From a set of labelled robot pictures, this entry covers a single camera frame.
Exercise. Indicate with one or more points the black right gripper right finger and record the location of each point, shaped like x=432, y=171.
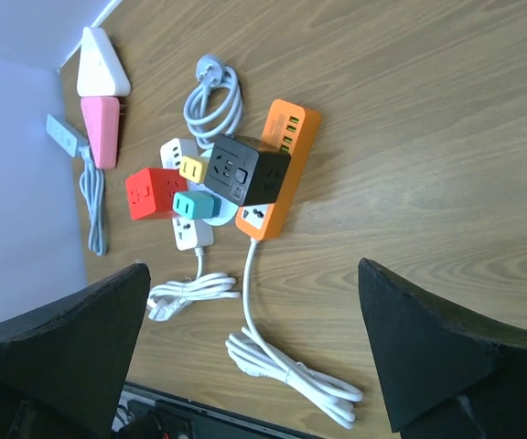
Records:
x=445, y=371

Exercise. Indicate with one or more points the light blue power strip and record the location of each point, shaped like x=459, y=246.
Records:
x=65, y=135

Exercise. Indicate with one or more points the yellow plug adapter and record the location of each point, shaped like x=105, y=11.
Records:
x=194, y=168

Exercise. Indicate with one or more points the light blue round socket base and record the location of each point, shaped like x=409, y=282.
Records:
x=228, y=210

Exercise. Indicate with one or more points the red cube socket adapter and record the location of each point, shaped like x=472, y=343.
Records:
x=150, y=193

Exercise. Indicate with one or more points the white triangular power strip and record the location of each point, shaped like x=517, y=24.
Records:
x=100, y=71

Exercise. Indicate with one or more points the teal plug adapter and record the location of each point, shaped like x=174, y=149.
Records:
x=196, y=205

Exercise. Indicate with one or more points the pink triangular power strip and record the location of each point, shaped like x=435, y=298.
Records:
x=101, y=117

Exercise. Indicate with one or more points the black cube socket adapter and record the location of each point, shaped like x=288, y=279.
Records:
x=245, y=170

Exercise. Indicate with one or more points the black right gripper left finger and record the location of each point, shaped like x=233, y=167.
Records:
x=63, y=365

